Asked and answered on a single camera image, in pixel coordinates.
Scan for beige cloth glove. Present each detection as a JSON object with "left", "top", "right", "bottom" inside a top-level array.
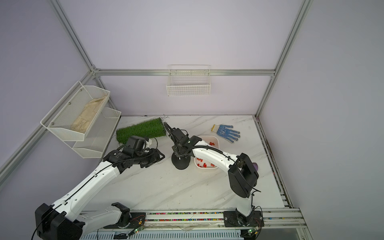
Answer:
[{"left": 71, "top": 96, "right": 106, "bottom": 134}]

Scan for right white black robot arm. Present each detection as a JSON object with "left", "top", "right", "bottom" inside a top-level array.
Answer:
[{"left": 165, "top": 124, "right": 264, "bottom": 228}]

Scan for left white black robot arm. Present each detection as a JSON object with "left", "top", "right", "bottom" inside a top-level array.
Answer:
[{"left": 32, "top": 136, "right": 165, "bottom": 240}]

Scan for white mesh shelf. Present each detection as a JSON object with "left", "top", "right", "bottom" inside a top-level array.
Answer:
[
  {"left": 41, "top": 82, "right": 110, "bottom": 142},
  {"left": 72, "top": 107, "right": 121, "bottom": 159}
]

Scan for white plastic tray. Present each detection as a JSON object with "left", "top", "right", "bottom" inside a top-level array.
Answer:
[{"left": 194, "top": 135, "right": 220, "bottom": 170}]

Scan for blue dotted work glove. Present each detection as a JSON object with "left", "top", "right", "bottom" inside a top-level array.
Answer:
[{"left": 211, "top": 125, "right": 241, "bottom": 144}]

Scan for lower white mesh shelf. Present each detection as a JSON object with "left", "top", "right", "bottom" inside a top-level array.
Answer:
[{"left": 72, "top": 107, "right": 121, "bottom": 159}]

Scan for white wire wall basket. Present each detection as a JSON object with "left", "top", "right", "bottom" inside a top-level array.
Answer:
[{"left": 166, "top": 65, "right": 211, "bottom": 97}]

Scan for aluminium mounting rail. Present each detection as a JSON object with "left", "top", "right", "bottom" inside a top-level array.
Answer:
[{"left": 65, "top": 206, "right": 307, "bottom": 232}]

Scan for upper white mesh shelf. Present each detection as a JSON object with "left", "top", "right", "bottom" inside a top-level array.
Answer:
[{"left": 41, "top": 82, "right": 110, "bottom": 142}]

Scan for black round screw base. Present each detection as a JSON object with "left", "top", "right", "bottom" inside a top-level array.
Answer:
[{"left": 172, "top": 153, "right": 191, "bottom": 170}]

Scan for green artificial grass mat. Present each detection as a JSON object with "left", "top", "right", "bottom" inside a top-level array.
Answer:
[{"left": 116, "top": 118, "right": 166, "bottom": 144}]

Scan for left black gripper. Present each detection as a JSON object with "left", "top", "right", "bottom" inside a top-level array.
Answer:
[{"left": 134, "top": 148, "right": 165, "bottom": 169}]

